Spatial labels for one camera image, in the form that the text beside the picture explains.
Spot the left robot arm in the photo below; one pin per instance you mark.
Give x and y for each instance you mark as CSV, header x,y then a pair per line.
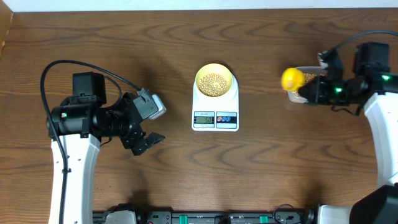
x,y
76,128

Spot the cardboard panel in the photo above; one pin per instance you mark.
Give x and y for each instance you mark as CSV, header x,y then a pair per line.
x,y
6,17

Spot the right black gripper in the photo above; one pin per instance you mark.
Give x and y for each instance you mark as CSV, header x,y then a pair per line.
x,y
318,96

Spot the white digital kitchen scale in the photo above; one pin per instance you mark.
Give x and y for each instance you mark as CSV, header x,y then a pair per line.
x,y
216,113

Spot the yellow measuring scoop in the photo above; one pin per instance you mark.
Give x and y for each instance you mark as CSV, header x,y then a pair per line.
x,y
292,79

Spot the soybeans pile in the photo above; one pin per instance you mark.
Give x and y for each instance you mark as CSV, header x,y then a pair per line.
x,y
307,78

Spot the pale yellow bowl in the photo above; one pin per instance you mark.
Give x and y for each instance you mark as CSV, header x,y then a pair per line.
x,y
214,68

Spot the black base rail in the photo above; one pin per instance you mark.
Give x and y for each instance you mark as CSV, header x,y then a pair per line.
x,y
283,216

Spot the soybeans in bowl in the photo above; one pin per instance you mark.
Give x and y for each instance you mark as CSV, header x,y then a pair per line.
x,y
213,85

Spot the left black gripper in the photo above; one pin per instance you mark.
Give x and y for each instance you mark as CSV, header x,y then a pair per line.
x,y
132,139

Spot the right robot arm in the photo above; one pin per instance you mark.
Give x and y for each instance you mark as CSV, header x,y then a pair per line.
x,y
374,90

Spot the clear plastic container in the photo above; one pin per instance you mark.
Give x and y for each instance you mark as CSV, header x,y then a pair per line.
x,y
311,70

